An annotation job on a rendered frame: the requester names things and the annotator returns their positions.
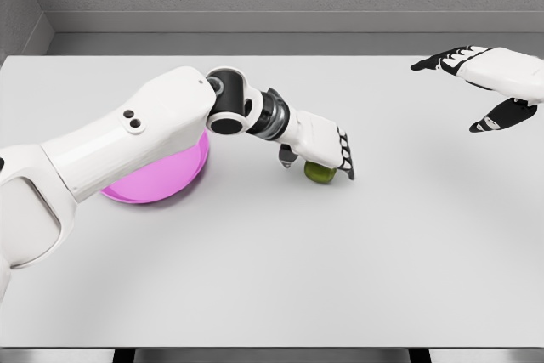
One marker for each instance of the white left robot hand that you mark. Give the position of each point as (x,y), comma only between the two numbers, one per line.
(316,137)

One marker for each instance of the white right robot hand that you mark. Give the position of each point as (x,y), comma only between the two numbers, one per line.
(501,72)

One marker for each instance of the green apple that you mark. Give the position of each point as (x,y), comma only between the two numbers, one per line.
(319,173)

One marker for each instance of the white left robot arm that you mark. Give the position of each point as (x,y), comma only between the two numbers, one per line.
(127,142)

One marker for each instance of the pink plate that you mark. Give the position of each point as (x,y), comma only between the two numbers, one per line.
(170,178)

